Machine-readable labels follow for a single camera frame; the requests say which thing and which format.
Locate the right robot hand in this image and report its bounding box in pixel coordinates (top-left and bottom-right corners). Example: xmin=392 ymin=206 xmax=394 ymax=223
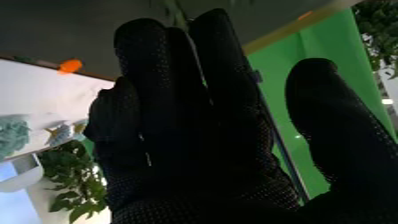
xmin=81 ymin=8 xmax=398 ymax=224

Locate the green leafy plant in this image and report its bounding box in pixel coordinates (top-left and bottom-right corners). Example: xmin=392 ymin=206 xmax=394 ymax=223
xmin=35 ymin=139 xmax=111 ymax=224
xmin=350 ymin=0 xmax=398 ymax=79

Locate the white sheet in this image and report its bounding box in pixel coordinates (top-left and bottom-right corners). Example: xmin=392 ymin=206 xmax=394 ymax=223
xmin=0 ymin=58 xmax=117 ymax=163

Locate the green sprig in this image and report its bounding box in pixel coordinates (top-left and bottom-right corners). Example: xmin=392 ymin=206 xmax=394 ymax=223
xmin=158 ymin=0 xmax=191 ymax=29

